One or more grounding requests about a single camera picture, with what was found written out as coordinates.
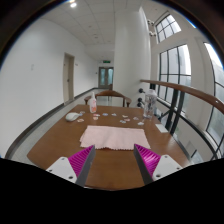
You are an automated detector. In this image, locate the wooden handrail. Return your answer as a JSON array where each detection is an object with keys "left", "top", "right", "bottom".
[{"left": 141, "top": 79, "right": 224, "bottom": 114}]

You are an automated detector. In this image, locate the side door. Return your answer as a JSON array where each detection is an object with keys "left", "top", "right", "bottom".
[{"left": 63, "top": 54, "right": 74, "bottom": 103}]

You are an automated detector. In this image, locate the green exit sign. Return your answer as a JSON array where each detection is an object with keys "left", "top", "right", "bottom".
[{"left": 103, "top": 60, "right": 111, "bottom": 64}]

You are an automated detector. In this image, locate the white spray bottle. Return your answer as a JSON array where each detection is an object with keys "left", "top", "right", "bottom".
[{"left": 89, "top": 92, "right": 97, "bottom": 113}]

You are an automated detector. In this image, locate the double glass door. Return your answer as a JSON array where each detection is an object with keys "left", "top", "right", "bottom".
[{"left": 98, "top": 67, "right": 114, "bottom": 89}]

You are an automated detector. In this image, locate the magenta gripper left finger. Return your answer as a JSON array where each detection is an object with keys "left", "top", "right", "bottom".
[{"left": 47, "top": 145, "right": 96, "bottom": 187}]

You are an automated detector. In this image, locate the clear plastic water bottle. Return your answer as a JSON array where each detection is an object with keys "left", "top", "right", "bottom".
[{"left": 143, "top": 89, "right": 157, "bottom": 119}]

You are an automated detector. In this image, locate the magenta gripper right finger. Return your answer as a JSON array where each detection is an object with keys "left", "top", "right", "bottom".
[{"left": 134, "top": 144, "right": 182, "bottom": 185}]

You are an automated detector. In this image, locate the pink towel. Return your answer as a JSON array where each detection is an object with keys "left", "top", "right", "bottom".
[{"left": 80, "top": 125, "right": 150, "bottom": 150}]

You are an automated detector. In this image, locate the wooden chair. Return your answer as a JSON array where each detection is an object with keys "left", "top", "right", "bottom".
[{"left": 84, "top": 90, "right": 132, "bottom": 107}]

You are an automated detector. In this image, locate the white computer mouse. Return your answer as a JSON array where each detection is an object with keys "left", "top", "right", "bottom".
[{"left": 65, "top": 112, "right": 80, "bottom": 122}]

